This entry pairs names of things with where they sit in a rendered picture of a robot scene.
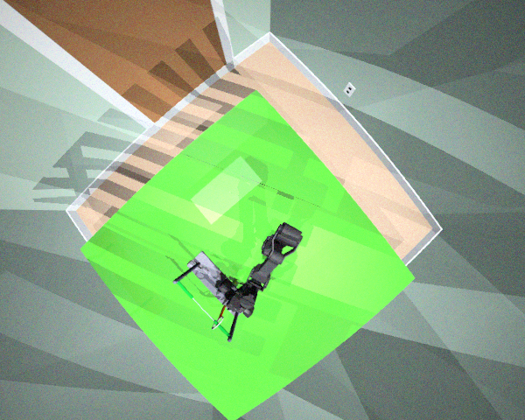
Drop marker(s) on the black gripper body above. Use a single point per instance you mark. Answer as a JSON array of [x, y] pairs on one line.
[[225, 287]]

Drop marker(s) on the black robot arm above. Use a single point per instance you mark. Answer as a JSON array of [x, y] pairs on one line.
[[285, 236]]

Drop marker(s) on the grey hoop with orange handle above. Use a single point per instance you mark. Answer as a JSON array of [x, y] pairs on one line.
[[220, 317]]

